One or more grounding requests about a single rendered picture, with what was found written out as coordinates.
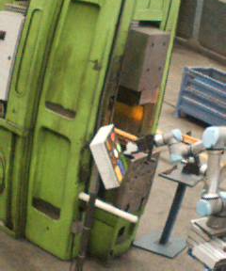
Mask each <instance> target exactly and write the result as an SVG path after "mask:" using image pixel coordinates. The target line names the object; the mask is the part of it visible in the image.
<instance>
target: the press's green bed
mask: <svg viewBox="0 0 226 271"><path fill-rule="evenodd" d="M145 206H146V204H145V205H143V206H139V207H138V208H137V209H136V210H132V211H131V212H129V213H127V214H130V215H135V216H136V217H137V221H136V222H135V223H134V222H132V221H129V220H127V219H124V218H122V217H120V216H115V215H113V214H111V213H109V212H107V211H104V210H102V209H100V208H98V207H96V206H94V210H93V212H94V214H93V218H92V220H91V228H90V230H89V239H88V245H87V248H86V252H87V253H88V254H90V255H93V256H94V257H97V258H98V259H101V260H102V261H106V262H108V261H110V260H112V259H114V258H117V257H118V256H121V255H122V254H124V253H125V252H127V251H129V250H132V245H133V243H134V239H135V237H136V233H137V228H138V225H139V221H140V219H141V215H143V213H144V209H145Z"/></svg>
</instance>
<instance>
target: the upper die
mask: <svg viewBox="0 0 226 271"><path fill-rule="evenodd" d="M156 92H157V88H152V89H149V88H148V89H145V90H141V91H135V90H132V89H130V88H127V87H123V86H120V85H119V88H118V93H117V96H118V97H120V98H123V99H124V100H126V101H129V102H131V103H135V104H147V103H150V102H154V101H155V95H156Z"/></svg>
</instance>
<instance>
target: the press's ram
mask: <svg viewBox="0 0 226 271"><path fill-rule="evenodd" d="M170 35H171V34H170V33H168V32H165V31H162V30H159V29H154V28H152V27H149V26H147V25H145V24H140V25H139V26H131V32H130V36H129V40H128V43H127V50H126V54H125V58H124V61H123V65H122V73H121V80H120V86H123V87H127V88H130V89H132V90H135V91H141V90H145V89H148V88H149V89H152V88H159V87H161V85H162V81H163V74H164V70H165V67H166V65H165V64H166V61H167V57H168V56H167V53H168V49H169V44H170Z"/></svg>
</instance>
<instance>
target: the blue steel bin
mask: <svg viewBox="0 0 226 271"><path fill-rule="evenodd" d="M177 102H178V103H177V106H176V109H175V113H174V114H173V116H174V117H175V118H180V111H183V112H184V113H187V114H188V115H191V116H193V117H195V118H197V119H199V120H201V121H205V122H208V123H209V124H211V125H213V126H214V127H218V126H226V72H222V71H220V70H218V69H216V68H214V66H213V64H210V65H209V67H205V68H203V67H198V66H196V67H188V66H187V65H185V66H184V72H183V76H182V83H181V86H180V92H179V96H178V100H177Z"/></svg>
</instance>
